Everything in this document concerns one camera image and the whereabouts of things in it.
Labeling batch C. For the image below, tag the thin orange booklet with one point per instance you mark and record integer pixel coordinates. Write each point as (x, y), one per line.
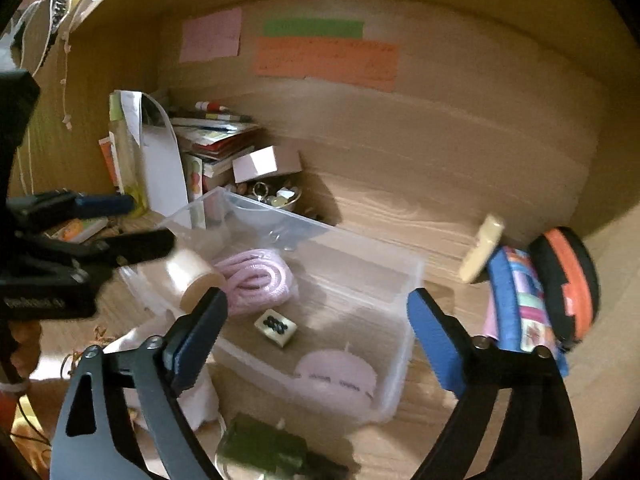
(107, 160)

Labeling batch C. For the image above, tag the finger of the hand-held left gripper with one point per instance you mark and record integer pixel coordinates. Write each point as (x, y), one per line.
(145, 245)
(102, 203)

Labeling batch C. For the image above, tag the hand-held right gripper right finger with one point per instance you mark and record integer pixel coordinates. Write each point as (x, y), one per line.
(434, 342)

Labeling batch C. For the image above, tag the small white cardboard box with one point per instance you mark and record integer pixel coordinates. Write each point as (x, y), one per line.
(265, 164)

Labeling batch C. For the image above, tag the green paper note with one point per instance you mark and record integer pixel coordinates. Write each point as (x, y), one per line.
(312, 28)

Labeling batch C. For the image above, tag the clear plastic storage box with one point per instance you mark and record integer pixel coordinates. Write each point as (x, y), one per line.
(345, 290)

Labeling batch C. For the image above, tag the flat pink pouch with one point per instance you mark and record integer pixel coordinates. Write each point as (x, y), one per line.
(491, 322)

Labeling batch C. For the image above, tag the dark green spray bottle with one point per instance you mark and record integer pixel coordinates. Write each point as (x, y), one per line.
(265, 447)

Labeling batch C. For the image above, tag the orange paper note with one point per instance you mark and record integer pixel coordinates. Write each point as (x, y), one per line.
(325, 62)

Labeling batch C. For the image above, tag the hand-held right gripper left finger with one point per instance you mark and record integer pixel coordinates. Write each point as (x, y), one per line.
(196, 337)

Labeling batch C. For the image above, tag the cream lotion tube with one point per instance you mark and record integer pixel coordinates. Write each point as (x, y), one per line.
(482, 247)

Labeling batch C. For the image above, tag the gold ribbon tangle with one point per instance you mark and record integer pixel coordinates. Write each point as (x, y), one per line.
(82, 352)

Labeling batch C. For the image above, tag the white paper bag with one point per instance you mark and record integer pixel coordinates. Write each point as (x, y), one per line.
(162, 170)

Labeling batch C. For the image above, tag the pink paper note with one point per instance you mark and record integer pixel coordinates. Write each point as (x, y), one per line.
(210, 35)

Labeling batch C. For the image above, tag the blue patchwork pouch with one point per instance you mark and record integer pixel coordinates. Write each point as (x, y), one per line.
(520, 300)

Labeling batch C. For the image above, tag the colourful printed card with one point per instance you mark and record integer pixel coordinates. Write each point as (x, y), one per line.
(75, 230)

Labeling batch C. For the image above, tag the cream mahjong tile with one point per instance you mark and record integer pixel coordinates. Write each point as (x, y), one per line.
(275, 327)

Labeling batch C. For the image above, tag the cream tape roll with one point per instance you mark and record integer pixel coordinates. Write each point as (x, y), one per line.
(192, 272)

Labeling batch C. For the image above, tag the black orange zipper case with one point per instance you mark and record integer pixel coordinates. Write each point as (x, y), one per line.
(567, 285)

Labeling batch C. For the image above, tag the stack of books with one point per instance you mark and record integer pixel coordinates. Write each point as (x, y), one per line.
(215, 142)

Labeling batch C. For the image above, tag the wooden desktop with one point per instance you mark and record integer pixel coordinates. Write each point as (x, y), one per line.
(400, 220)

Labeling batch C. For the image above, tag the metal bowl of trinkets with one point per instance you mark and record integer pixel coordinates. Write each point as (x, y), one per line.
(275, 197)

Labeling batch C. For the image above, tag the red white glue stick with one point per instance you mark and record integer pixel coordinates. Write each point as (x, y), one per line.
(212, 106)

